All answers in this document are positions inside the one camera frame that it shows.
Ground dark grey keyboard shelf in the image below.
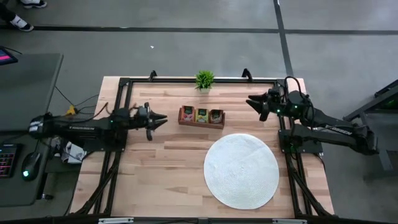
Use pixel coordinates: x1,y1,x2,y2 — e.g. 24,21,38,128
0,129,55,208

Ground lemon lime twist tea sachet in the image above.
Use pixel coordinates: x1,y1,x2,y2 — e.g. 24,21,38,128
195,108,209,124

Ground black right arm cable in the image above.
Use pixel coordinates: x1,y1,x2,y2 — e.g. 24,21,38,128
284,75,312,103

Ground person's shoe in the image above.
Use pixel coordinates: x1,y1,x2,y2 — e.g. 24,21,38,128
21,0,47,9
9,14,34,32

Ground peach passion fruit tea sachet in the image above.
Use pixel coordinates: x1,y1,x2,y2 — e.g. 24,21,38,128
182,105,195,122

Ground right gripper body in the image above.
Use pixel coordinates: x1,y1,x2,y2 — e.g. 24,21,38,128
267,86,293,115

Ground vanilla cinnamon apple tea sachet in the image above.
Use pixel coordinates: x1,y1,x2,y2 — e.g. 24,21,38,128
209,109,223,124

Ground person's leg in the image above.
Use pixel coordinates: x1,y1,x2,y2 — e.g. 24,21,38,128
0,2,16,22

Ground silver metal bracket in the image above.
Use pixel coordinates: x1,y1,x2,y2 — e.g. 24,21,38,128
272,218,308,224
98,217,134,224

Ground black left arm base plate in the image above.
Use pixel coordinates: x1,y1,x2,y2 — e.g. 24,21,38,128
83,128,129,153

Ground backlit black keyboard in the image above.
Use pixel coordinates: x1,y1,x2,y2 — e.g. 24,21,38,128
0,142,22,180

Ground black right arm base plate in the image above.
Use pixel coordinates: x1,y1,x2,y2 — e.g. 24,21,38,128
279,129,330,154

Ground small potted green plant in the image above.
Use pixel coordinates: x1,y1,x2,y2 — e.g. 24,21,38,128
194,70,215,94

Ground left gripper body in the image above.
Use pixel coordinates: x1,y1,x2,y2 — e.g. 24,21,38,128
133,104,154,131

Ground dark grey desk top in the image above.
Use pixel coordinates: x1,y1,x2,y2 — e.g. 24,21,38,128
0,52,65,132

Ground tablet with pink screen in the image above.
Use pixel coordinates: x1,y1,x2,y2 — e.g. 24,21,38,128
0,46,19,66

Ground black computer mouse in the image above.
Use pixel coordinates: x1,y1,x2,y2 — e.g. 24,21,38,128
21,151,43,182

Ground black floor cable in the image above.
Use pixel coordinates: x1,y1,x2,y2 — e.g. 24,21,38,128
54,85,100,108

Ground wooden three-compartment tea box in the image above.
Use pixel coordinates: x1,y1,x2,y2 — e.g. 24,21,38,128
178,105,226,130

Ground white round woven placemat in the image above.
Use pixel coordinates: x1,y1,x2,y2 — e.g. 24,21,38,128
203,133,280,210

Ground black metal side table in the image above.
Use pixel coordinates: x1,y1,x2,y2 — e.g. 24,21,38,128
343,79,398,181

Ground white printed cardboard box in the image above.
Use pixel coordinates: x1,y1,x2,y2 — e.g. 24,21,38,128
60,141,88,165

